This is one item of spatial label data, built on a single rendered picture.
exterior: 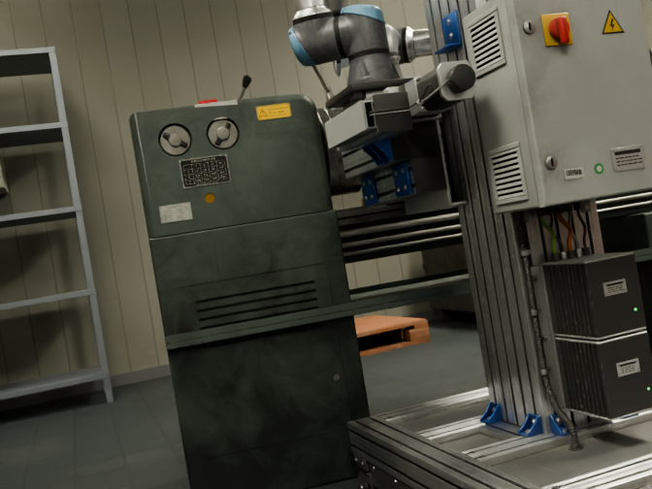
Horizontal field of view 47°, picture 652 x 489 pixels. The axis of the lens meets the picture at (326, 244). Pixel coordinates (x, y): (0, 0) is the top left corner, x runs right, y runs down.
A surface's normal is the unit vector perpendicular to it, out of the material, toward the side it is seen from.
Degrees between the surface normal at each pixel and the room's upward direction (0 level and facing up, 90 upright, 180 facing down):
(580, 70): 90
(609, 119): 90
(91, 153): 90
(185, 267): 90
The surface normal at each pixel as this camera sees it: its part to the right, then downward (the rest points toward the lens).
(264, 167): 0.19, -0.03
